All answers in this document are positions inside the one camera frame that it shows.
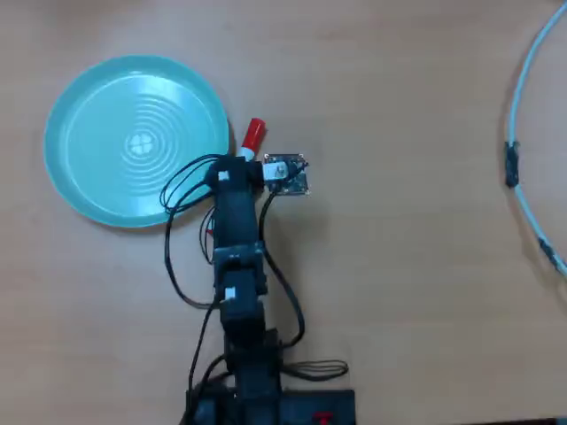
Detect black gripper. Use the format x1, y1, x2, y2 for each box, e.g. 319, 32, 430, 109
206, 154, 265, 200

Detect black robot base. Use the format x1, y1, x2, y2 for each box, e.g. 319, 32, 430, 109
184, 388, 357, 425

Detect black cable clip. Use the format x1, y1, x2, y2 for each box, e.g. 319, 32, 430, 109
504, 140, 521, 189

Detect white cable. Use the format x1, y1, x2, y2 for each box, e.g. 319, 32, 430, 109
507, 2, 567, 278

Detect looped wire bundle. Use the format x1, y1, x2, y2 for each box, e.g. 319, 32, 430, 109
283, 359, 349, 383

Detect black tape wrap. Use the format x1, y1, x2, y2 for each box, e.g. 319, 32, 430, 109
537, 236, 560, 268

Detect black camera cable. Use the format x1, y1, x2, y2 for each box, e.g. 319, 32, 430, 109
258, 193, 307, 349

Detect thin dark motor wires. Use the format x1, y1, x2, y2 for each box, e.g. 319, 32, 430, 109
159, 153, 228, 425

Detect teal round plate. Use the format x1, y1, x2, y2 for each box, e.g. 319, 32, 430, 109
43, 53, 231, 229

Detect bare camera circuit board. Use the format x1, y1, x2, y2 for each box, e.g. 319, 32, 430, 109
262, 152, 312, 197

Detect red and white marker pen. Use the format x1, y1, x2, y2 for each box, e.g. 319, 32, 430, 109
206, 117, 269, 236

